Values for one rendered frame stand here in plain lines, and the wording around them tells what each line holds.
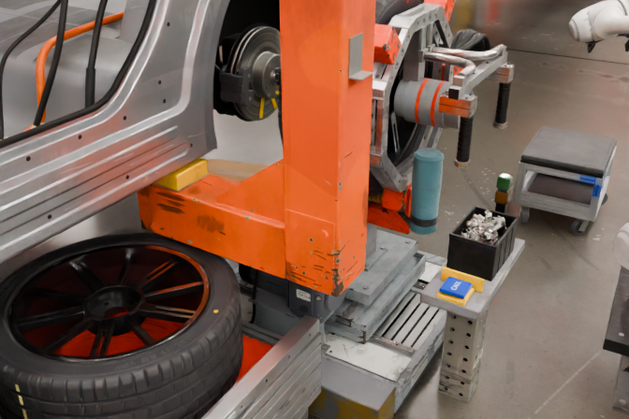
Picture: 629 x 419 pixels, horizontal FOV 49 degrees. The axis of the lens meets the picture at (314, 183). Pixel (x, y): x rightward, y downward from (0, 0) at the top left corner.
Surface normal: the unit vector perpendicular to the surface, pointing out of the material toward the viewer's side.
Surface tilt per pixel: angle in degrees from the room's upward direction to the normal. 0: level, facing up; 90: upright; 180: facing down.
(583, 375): 0
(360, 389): 0
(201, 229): 90
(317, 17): 90
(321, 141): 90
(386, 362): 0
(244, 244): 90
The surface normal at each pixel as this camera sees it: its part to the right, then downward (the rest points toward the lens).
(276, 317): -0.52, 0.38
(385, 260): 0.00, -0.89
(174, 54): 0.85, 0.23
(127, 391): 0.33, 0.42
